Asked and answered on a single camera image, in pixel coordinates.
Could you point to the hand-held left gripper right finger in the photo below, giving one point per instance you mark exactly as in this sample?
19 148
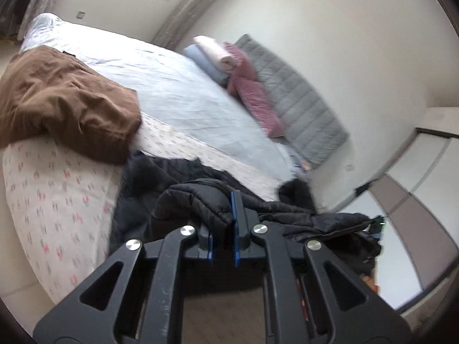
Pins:
235 222

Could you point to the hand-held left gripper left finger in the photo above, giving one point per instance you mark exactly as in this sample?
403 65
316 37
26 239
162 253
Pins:
211 249

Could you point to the black puffer jacket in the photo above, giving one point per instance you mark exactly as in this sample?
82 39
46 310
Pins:
200 200

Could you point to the dark hanging clothes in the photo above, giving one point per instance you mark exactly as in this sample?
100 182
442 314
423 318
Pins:
10 10

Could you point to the white wardrobe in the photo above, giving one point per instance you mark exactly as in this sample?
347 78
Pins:
423 193

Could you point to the pink velvet pillow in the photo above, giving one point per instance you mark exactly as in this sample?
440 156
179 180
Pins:
260 107
240 64

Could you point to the light blue bed cover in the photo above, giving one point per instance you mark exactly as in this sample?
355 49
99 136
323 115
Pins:
179 107

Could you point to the grey padded headboard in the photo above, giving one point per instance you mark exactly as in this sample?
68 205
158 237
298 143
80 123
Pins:
304 107

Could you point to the light blue folded blanket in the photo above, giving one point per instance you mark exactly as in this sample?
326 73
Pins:
206 64

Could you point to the bed with cherry print sheet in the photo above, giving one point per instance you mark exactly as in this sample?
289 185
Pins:
53 204

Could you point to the white folded blanket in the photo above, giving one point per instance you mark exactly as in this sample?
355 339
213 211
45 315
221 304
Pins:
215 48

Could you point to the brown garment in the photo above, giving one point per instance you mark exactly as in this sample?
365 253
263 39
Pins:
64 96

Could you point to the white wall socket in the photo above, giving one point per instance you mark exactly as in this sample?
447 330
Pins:
349 167
80 14

